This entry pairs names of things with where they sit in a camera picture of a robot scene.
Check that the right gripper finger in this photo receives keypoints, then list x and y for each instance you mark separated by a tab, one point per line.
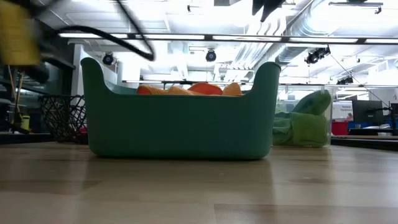
257	6
272	7

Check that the orange microfiber towel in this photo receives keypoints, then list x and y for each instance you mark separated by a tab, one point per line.
180	91
205	88
149	90

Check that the green microfiber towel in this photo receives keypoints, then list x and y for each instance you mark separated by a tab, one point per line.
308	130
281	126
314	102

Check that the black ceiling spotlight cluster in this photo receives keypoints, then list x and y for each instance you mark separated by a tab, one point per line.
345	80
317	54

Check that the clear plastic bin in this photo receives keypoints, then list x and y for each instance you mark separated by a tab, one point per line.
331	124

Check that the red storage box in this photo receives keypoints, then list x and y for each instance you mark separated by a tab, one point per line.
339	128

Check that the teal plastic basket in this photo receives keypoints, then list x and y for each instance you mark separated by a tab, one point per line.
180	124

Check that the black office monitor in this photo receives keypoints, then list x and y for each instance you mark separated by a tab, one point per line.
368	112

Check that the wooden sticks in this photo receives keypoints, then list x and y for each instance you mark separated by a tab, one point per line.
15	93

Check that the yellow green cup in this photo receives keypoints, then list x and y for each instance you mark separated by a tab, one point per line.
25	123

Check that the silver ventilation duct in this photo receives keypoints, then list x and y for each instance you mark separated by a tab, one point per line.
298	34

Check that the white wall sign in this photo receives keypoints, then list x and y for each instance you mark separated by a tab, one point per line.
342	110

